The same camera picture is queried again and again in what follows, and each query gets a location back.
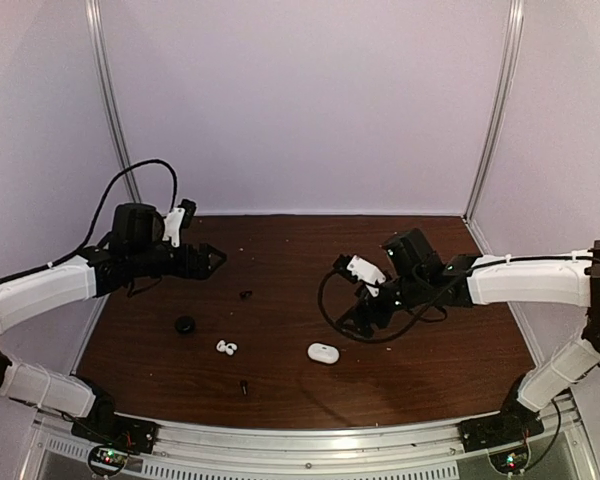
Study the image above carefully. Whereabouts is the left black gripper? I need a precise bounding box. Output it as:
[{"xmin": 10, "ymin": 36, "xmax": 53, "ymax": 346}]
[{"xmin": 129, "ymin": 240, "xmax": 227, "ymax": 281}]

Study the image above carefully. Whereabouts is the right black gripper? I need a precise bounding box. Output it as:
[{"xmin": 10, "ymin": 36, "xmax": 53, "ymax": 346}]
[{"xmin": 337, "ymin": 271, "xmax": 429, "ymax": 338}]

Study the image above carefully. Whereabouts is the white earbud charging case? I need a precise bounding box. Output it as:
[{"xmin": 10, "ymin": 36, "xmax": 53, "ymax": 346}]
[{"xmin": 307, "ymin": 342, "xmax": 340, "ymax": 365}]

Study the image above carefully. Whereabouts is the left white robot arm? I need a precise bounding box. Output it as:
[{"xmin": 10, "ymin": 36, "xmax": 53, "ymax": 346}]
[{"xmin": 0, "ymin": 200, "xmax": 227, "ymax": 444}]

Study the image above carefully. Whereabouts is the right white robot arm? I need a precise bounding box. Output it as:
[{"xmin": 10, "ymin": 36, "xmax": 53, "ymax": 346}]
[{"xmin": 327, "ymin": 228, "xmax": 600, "ymax": 442}]

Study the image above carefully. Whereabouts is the black round cap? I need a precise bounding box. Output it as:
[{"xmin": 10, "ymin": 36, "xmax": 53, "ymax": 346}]
[{"xmin": 174, "ymin": 315, "xmax": 196, "ymax": 335}]

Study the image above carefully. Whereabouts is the right circuit board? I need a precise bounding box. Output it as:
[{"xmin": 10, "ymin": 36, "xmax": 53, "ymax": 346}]
[{"xmin": 489, "ymin": 445, "xmax": 530, "ymax": 476}]

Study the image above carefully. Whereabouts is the circuit board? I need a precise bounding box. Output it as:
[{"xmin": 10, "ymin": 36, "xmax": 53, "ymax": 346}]
[
  {"xmin": 87, "ymin": 445, "xmax": 129, "ymax": 477},
  {"xmin": 489, "ymin": 445, "xmax": 530, "ymax": 476}
]

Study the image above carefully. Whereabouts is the left circuit board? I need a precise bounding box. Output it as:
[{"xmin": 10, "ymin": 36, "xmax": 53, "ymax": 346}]
[{"xmin": 87, "ymin": 445, "xmax": 129, "ymax": 477}]

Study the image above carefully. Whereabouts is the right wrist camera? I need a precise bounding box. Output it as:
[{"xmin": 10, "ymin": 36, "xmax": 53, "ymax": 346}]
[{"xmin": 333, "ymin": 255, "xmax": 387, "ymax": 297}]

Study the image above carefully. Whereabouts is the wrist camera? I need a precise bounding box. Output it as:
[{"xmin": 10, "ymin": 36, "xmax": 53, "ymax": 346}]
[
  {"xmin": 333, "ymin": 255, "xmax": 387, "ymax": 297},
  {"xmin": 162, "ymin": 199, "xmax": 197, "ymax": 248}
]

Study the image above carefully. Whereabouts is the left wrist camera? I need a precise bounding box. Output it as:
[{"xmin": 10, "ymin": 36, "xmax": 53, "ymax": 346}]
[{"xmin": 162, "ymin": 199, "xmax": 197, "ymax": 248}]

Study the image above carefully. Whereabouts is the right black cable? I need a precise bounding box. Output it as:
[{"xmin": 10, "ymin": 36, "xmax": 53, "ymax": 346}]
[{"xmin": 317, "ymin": 264, "xmax": 449, "ymax": 344}]

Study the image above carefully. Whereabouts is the black cable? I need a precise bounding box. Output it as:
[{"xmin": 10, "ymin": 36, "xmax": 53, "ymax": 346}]
[
  {"xmin": 317, "ymin": 264, "xmax": 449, "ymax": 344},
  {"xmin": 77, "ymin": 159, "xmax": 180, "ymax": 261}
]

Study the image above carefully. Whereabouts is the left black cable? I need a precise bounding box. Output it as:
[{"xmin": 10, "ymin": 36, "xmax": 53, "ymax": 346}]
[{"xmin": 77, "ymin": 159, "xmax": 180, "ymax": 261}]

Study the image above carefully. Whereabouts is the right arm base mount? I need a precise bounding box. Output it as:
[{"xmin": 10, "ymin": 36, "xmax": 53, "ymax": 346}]
[{"xmin": 458, "ymin": 376, "xmax": 544, "ymax": 452}]

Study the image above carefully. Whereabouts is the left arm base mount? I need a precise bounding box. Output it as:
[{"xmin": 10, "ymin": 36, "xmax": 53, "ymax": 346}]
[{"xmin": 68, "ymin": 382, "xmax": 158, "ymax": 454}]

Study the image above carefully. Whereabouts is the aluminium front rail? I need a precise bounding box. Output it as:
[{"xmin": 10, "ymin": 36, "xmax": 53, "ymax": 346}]
[{"xmin": 16, "ymin": 394, "xmax": 600, "ymax": 479}]

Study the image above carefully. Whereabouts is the left aluminium frame post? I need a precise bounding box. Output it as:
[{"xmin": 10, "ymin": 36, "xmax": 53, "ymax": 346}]
[{"xmin": 84, "ymin": 0, "xmax": 142, "ymax": 201}]

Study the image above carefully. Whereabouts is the aluminium frame post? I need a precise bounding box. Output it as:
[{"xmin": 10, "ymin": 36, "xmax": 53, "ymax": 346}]
[
  {"xmin": 84, "ymin": 0, "xmax": 142, "ymax": 201},
  {"xmin": 463, "ymin": 0, "xmax": 525, "ymax": 224}
]

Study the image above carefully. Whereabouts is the right aluminium frame post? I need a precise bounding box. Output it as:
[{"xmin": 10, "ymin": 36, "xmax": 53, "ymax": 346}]
[{"xmin": 463, "ymin": 0, "xmax": 525, "ymax": 224}]

